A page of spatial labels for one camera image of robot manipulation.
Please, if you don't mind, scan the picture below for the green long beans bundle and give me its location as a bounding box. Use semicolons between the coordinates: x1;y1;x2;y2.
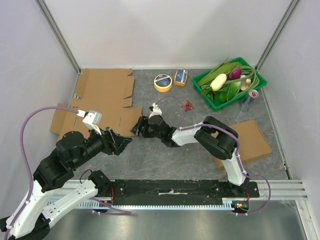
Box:
201;65;260;91

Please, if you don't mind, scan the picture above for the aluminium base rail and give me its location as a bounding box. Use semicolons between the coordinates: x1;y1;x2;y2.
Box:
50;179;308;200

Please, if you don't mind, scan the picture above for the purple onion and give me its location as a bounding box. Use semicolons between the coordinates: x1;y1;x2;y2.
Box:
229;67;242;80

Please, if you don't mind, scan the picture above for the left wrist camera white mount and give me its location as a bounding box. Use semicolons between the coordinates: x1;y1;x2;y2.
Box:
77;110;102;135

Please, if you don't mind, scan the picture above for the red packet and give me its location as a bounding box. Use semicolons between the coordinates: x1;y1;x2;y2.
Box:
180;99;194;113

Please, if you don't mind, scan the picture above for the yellow sponge block blue label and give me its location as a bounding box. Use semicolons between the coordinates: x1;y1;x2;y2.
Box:
173;69;188;87

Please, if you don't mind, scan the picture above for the yellow tape roll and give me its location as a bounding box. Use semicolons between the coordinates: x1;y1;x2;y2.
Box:
153;74;173;93

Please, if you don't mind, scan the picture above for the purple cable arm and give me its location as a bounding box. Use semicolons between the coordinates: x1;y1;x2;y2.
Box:
3;106;132;240
156;95;272;216

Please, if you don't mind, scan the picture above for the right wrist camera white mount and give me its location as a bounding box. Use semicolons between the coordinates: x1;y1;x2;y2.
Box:
148;102;162;119

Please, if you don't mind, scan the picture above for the grey slotted cable duct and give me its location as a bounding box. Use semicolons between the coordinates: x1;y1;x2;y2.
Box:
46;198;251;210

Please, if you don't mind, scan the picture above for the aluminium frame post left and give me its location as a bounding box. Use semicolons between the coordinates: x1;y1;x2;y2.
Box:
35;0;81;74

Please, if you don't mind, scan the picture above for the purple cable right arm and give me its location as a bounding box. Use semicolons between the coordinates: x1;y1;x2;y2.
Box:
156;95;272;216

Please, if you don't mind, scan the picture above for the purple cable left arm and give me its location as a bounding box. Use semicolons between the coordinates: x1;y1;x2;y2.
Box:
3;106;132;240

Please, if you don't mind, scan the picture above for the green leafy vegetable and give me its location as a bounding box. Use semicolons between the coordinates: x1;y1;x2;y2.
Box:
197;61;241;104

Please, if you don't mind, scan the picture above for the aluminium frame post right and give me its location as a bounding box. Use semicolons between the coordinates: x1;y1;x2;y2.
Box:
255;0;301;71

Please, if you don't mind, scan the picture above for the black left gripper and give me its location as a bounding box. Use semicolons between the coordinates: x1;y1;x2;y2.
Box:
72;122;133;169

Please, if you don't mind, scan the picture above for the cardboard sheet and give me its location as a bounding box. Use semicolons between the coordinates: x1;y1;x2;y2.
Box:
49;67;143;142

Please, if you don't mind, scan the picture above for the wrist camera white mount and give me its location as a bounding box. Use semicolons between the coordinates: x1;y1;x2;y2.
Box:
77;110;102;135
148;102;162;119

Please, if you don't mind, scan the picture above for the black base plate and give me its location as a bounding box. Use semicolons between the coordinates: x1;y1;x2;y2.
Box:
97;179;260;205

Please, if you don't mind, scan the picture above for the aluminium frame post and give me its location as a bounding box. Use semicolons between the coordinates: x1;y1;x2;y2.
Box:
35;0;81;74
255;0;301;71

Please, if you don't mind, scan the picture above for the brown mushroom toy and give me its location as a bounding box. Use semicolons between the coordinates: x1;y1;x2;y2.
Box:
240;78;252;91

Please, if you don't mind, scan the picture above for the green plastic tray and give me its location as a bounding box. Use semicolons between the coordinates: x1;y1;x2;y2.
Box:
192;57;267;112

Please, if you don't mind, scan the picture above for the brown cardboard box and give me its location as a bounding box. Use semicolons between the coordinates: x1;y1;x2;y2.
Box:
229;119;272;165

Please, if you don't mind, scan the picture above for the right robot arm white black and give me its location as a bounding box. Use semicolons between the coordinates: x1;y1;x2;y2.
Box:
130;115;250;197

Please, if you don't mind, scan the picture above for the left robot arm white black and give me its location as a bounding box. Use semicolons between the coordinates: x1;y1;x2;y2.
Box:
0;128;132;240

